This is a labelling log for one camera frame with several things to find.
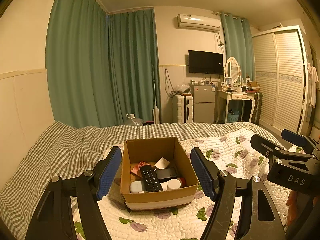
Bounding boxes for light blue rounded case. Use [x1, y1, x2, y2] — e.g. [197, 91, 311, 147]
[130, 180, 146, 193]

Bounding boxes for white cylindrical bottle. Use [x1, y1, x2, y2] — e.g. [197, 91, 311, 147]
[161, 179, 182, 191]

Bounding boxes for dark checkered suitcase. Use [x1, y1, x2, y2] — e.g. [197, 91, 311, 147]
[251, 92, 263, 125]

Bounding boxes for floral white quilt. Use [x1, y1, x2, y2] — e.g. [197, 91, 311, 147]
[98, 129, 289, 239]

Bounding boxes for grey gingham bed sheet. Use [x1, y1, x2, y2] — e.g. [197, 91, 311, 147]
[1, 122, 276, 239]

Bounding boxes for blue plastic basket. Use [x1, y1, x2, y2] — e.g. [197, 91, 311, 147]
[227, 109, 240, 123]

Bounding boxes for white louvered wardrobe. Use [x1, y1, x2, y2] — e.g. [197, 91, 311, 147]
[252, 25, 308, 134]

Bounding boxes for white dressing table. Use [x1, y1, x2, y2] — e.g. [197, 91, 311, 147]
[215, 90, 255, 124]

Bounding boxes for dark red wallet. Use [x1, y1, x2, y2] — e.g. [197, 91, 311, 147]
[130, 161, 150, 178]

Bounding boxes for black smartphone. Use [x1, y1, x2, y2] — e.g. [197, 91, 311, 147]
[156, 167, 177, 181]

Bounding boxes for black remote control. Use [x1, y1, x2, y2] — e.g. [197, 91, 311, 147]
[140, 165, 163, 192]

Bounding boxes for white oval mirror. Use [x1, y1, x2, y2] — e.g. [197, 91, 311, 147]
[225, 57, 241, 83]

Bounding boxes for white square box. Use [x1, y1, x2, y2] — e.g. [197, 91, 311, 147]
[154, 157, 170, 170]

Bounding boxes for silver mini fridge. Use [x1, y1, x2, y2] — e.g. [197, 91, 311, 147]
[191, 84, 215, 124]

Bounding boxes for brown cardboard box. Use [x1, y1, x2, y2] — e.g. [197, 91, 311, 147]
[120, 137, 198, 210]

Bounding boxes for clear water jug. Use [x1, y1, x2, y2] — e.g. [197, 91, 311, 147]
[123, 113, 143, 126]

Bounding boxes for white suitcase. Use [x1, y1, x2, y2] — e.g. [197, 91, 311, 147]
[172, 94, 193, 123]

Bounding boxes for narrow teal curtain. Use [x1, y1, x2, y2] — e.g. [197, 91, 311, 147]
[220, 12, 255, 80]

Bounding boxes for white air conditioner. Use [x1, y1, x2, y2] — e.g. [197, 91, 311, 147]
[177, 14, 221, 33]

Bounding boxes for large teal curtain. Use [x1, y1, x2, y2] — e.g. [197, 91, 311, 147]
[46, 0, 160, 128]

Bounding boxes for black wall television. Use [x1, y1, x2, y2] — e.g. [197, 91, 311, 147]
[188, 50, 224, 75]

